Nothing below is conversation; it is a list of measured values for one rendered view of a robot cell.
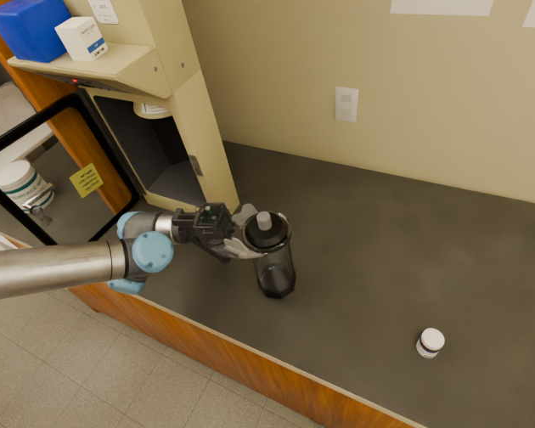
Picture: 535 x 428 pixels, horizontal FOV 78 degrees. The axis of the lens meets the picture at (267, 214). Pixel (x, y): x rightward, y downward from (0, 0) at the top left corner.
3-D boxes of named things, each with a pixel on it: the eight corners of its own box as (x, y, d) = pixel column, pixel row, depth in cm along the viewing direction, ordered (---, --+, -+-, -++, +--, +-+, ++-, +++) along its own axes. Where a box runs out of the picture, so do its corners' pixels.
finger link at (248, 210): (268, 202, 72) (228, 215, 72) (273, 220, 76) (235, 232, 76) (266, 193, 74) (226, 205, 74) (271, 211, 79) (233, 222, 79)
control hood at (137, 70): (72, 78, 84) (47, 36, 76) (174, 93, 72) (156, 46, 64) (35, 103, 78) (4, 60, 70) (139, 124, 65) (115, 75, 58)
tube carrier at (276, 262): (300, 264, 89) (295, 211, 73) (294, 301, 83) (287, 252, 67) (261, 260, 92) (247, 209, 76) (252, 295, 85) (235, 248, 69)
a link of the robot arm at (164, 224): (166, 250, 79) (177, 223, 84) (183, 250, 77) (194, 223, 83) (151, 230, 73) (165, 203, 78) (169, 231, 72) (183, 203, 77)
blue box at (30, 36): (54, 39, 75) (27, -8, 68) (85, 42, 71) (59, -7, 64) (17, 59, 69) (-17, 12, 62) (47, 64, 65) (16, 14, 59)
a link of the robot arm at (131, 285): (111, 281, 65) (130, 231, 70) (101, 289, 74) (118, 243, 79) (150, 291, 69) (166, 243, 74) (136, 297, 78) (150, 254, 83)
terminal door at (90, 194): (142, 198, 114) (76, 89, 84) (69, 267, 98) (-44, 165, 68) (140, 197, 114) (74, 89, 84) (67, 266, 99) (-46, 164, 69)
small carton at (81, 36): (88, 48, 68) (71, 17, 63) (109, 49, 66) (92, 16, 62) (72, 60, 65) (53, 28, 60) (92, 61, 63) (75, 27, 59)
